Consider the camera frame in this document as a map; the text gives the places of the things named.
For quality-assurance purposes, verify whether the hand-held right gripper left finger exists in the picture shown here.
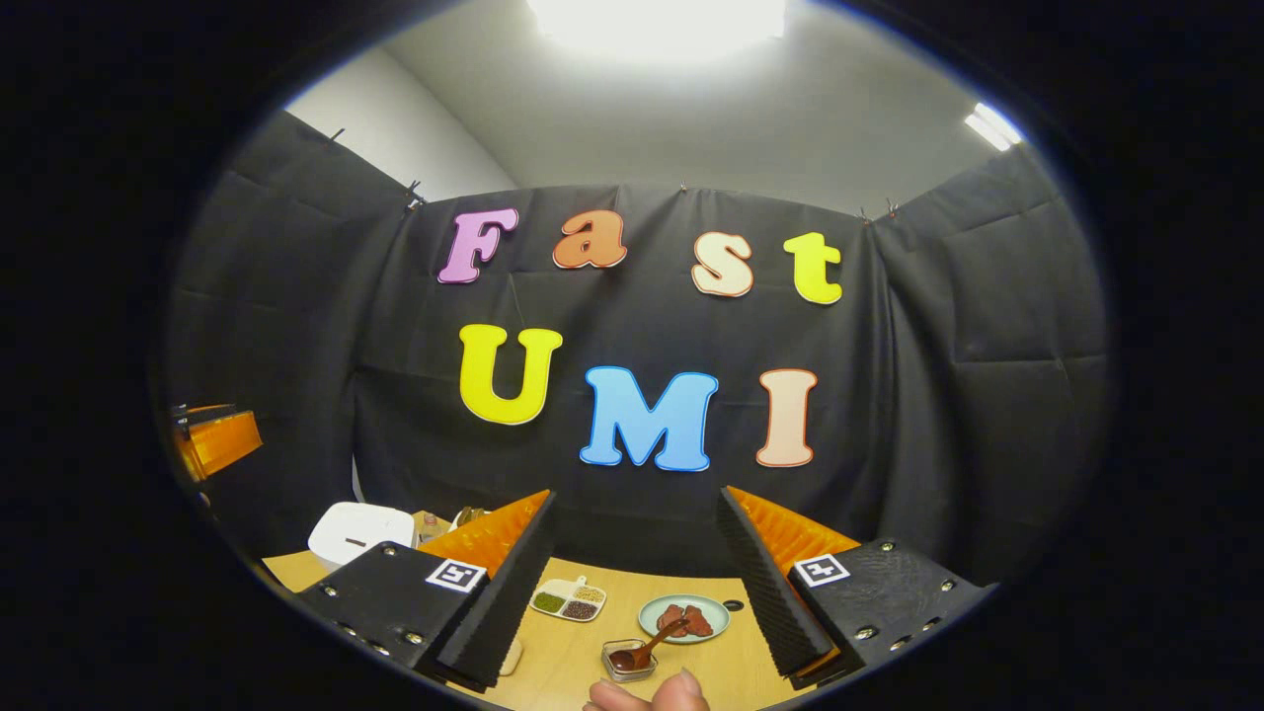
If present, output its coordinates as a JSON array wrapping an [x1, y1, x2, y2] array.
[[293, 489, 557, 692]]

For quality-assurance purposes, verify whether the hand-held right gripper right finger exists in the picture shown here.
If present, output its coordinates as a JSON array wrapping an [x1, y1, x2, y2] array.
[[716, 484, 998, 692]]

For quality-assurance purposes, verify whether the brown wooden spoon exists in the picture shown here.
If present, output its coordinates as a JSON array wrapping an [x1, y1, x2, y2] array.
[[609, 619, 689, 672]]

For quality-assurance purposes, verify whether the metal wire chopstick holder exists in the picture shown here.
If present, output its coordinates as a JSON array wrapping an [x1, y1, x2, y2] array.
[[601, 639, 660, 684]]

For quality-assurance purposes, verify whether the white rice cooker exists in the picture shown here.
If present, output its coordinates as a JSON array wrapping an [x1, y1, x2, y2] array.
[[308, 502, 417, 572]]

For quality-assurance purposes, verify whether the pale green plate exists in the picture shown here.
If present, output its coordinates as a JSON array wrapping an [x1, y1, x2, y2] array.
[[638, 593, 732, 645]]

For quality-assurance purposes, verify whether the white divided dish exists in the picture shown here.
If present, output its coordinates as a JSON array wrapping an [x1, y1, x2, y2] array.
[[529, 576, 607, 623]]

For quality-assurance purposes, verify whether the black backdrop cloth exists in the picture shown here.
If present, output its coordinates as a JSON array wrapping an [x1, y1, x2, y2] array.
[[163, 109, 1112, 589]]

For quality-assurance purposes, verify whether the small ceiling light panel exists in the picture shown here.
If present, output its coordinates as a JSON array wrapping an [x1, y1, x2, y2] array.
[[964, 102, 1024, 152]]

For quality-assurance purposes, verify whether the large ceiling light panel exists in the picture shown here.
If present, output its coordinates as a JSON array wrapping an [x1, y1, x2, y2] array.
[[526, 0, 788, 65]]

